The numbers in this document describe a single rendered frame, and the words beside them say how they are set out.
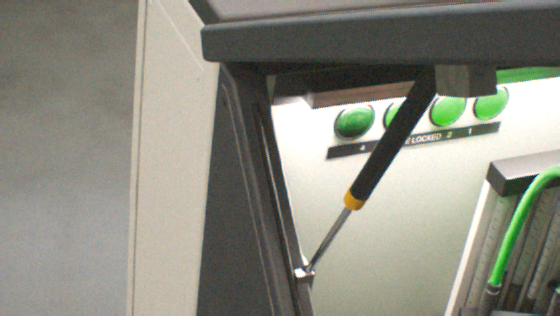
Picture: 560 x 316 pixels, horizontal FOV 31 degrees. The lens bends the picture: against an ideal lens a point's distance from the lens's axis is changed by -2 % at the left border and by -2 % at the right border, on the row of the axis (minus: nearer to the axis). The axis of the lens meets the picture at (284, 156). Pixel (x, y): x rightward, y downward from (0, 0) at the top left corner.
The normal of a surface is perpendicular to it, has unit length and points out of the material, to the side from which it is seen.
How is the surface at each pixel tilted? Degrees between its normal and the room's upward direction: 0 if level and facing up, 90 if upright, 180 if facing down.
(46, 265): 0
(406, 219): 90
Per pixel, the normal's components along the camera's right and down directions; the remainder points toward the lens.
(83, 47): 0.12, -0.81
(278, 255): 0.36, -0.21
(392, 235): 0.39, 0.57
